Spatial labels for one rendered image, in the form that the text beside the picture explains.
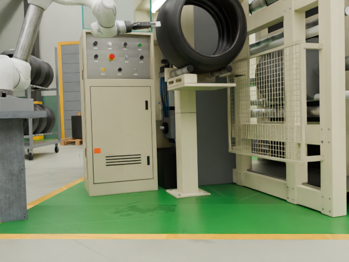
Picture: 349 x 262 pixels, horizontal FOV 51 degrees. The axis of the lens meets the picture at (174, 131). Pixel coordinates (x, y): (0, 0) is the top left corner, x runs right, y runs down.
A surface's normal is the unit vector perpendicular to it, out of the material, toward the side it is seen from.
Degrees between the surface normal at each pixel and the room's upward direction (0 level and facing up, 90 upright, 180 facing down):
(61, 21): 90
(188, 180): 90
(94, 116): 90
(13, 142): 90
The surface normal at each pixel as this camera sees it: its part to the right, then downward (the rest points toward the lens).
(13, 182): 0.42, 0.02
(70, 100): -0.09, 0.04
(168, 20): -0.48, 0.03
